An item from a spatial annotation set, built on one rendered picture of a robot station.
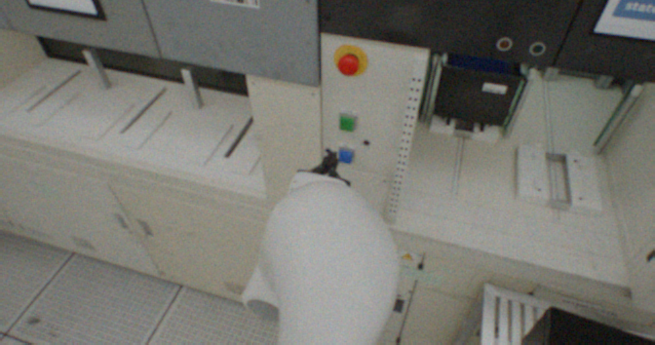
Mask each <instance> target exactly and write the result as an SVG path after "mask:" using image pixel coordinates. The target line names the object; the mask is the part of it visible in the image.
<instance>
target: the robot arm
mask: <svg viewBox="0 0 655 345"><path fill-rule="evenodd" d="M337 153H338V152H337V151H334V152H333V151H331V150H329V151H328V153H327V155H326V156H325V157H324V159H323V161H322V162H321V163H320V164H319V165H318V166H317V167H316V168H314V169H312V170H309V171H297V172H296V175H295V176H294V178H293V180H292V182H291V184H290V186H289V191H288V193H287V195H286V196H285V197H284V198H283V199H282V200H281V201H280V202H279V203H278V204H277V206H276V207H275V208H274V209H273V211H272V213H271V214H270V216H269V219H268V221H267V224H266V227H265V228H264V232H263V235H262V240H261V244H260V250H259V257H258V262H257V264H256V266H255V268H254V270H253V272H252V276H251V278H250V281H249V283H248V285H247V287H246V289H245V291H244V293H243V296H242V299H243V302H244V304H245V305H246V306H247V307H248V308H249V309H250V310H251V312H252V313H253V314H255V315H256V316H257V317H259V318H261V319H263V320H266V321H269V322H272V323H277V324H279V330H278V340H277V345H376V344H377V342H378V340H379V338H380V337H381V335H382V333H383V331H384V328H385V326H386V325H387V323H388V321H389V319H390V316H391V314H392V310H393V308H394V305H395V302H396V298H397V294H398V290H399V284H400V262H399V257H398V253H397V249H396V246H395V243H394V240H393V238H392V237H391V235H390V233H389V231H388V229H387V226H386V224H385V222H384V221H383V219H382V217H381V216H380V214H379V213H378V211H377V210H376V209H375V207H374V206H373V205H372V204H371V203H370V202H369V201H368V200H367V199H366V198H365V197H364V196H363V195H362V194H360V193H359V192H358V191H356V190H355V189H353V188H351V181H348V180H346V179H344V178H341V176H340V175H339V174H338V172H337V169H338V167H339V163H340V159H337ZM326 174H327V177H326V176H324V175H326Z"/></svg>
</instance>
